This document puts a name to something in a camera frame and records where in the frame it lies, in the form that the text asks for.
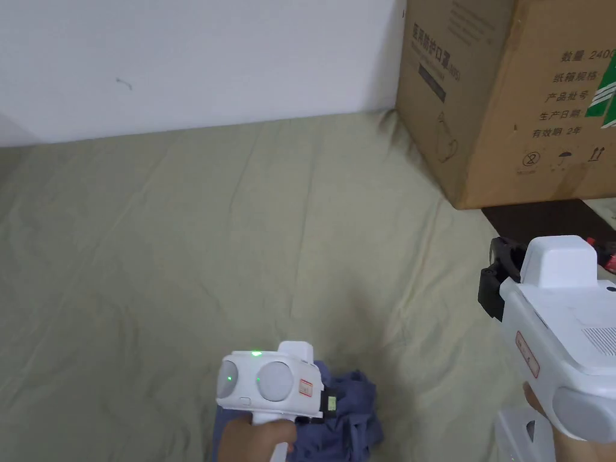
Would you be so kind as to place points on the bed with pale green sheet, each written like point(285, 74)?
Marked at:
point(192, 240)

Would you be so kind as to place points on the large cardboard carton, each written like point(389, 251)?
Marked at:
point(505, 96)

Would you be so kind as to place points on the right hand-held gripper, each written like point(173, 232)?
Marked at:
point(568, 317)

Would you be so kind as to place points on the blue shirt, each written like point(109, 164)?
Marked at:
point(351, 418)

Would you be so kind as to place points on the person's left hand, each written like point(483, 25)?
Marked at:
point(255, 440)

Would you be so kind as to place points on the person's right hand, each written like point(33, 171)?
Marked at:
point(568, 445)

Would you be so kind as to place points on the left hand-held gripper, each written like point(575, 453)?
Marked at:
point(284, 380)

